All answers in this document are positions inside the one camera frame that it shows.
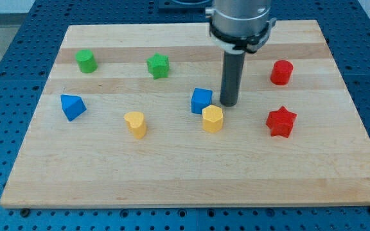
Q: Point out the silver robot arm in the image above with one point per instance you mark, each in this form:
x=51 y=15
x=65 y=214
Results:
x=240 y=26

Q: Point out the blue cube block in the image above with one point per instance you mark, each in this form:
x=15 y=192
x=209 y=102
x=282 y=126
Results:
x=201 y=98

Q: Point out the yellow hexagon block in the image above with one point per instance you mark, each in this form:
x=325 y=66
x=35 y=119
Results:
x=212 y=119

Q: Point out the yellow heart block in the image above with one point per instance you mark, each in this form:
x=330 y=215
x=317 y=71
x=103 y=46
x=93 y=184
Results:
x=136 y=124

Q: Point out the wooden board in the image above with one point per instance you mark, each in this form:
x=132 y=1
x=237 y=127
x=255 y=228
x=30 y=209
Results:
x=95 y=162

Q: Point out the green star block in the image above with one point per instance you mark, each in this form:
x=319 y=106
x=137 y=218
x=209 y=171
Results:
x=158 y=66

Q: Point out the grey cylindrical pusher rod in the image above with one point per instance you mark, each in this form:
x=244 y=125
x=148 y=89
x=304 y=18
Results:
x=231 y=78

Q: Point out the red star block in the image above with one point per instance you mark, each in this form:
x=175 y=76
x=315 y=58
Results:
x=281 y=122

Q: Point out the red cylinder block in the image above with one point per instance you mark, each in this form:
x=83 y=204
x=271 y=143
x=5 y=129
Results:
x=281 y=72

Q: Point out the green cylinder block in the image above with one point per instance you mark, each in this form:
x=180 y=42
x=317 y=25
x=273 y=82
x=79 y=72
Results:
x=86 y=61

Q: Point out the blue triangular block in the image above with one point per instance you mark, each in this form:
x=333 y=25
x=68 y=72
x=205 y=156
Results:
x=72 y=106

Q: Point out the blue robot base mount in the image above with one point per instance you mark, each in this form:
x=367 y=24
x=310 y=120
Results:
x=183 y=4

